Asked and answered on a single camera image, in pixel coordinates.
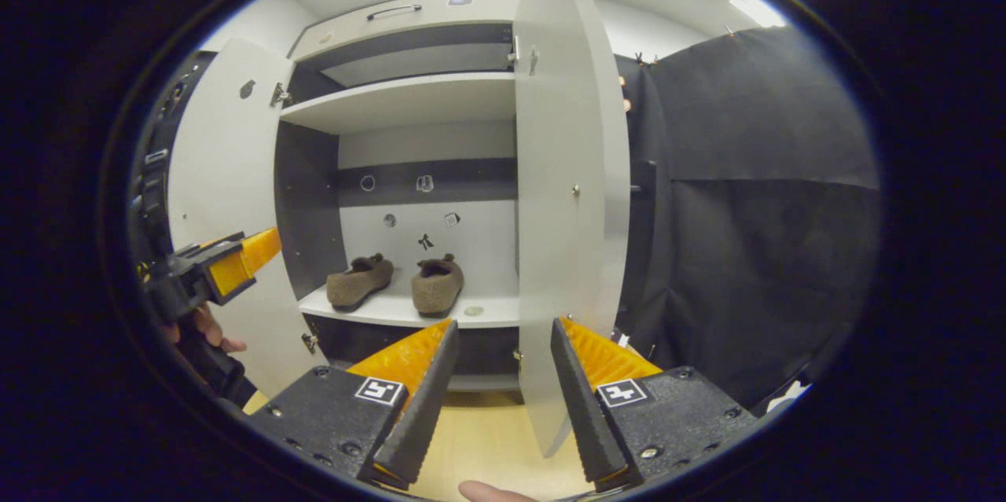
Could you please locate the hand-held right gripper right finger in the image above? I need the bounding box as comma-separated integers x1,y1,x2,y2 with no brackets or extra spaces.
550,317,762,491

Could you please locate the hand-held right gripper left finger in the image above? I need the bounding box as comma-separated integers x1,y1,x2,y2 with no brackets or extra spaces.
248,319,461,489

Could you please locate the brown fuzzy slipper shoe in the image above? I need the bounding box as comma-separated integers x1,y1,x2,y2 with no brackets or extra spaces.
326,254,394,312
411,254,464,317

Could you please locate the grey shoe cabinet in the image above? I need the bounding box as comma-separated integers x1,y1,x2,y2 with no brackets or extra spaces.
275,0,523,393

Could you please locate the white cabinet shelf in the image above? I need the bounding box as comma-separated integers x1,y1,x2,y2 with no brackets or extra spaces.
297,266,521,328
279,71,517,135

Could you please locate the grey cabinet drawer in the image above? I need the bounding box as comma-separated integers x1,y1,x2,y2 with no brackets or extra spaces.
289,0,523,63

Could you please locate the black backdrop cloth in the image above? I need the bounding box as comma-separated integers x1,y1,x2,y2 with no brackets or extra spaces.
617,25,883,409

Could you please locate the ceiling light panel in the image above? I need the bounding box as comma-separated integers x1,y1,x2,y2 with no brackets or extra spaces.
729,0,787,28

